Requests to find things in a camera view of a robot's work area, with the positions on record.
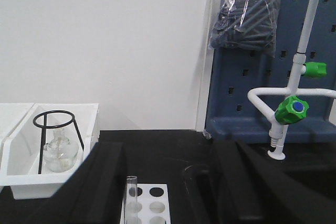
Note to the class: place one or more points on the right white storage bin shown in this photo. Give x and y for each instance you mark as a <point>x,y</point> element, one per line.
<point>87,118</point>

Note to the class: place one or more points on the clear glass test tube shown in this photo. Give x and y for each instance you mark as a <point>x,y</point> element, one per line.
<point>131,200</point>

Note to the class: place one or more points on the glass alcohol lamp flask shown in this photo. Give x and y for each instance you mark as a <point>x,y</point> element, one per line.
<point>60,154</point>

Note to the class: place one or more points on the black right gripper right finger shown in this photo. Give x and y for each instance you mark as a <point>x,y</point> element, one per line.
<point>299,155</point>

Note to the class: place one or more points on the white gooseneck lab faucet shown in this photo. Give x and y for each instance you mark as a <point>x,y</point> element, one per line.
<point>292,109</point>

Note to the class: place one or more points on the plastic bag of pegs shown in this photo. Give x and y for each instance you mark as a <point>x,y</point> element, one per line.
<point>246,24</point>

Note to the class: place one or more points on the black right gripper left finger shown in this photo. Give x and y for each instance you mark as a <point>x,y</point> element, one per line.
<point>93,194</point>

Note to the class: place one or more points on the middle white storage bin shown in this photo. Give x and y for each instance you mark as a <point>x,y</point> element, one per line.
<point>10,121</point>

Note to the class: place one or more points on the white test tube rack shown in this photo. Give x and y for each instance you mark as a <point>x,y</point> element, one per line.
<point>153,203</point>

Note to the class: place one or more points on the white storage bin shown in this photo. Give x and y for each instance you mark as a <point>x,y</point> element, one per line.
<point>87,118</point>
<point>10,121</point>

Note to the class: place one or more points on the black sink basin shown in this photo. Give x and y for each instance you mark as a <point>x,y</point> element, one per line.
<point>245,189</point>

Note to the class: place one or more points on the blue-grey pegboard drying rack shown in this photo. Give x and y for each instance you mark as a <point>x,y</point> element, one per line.
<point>230,115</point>

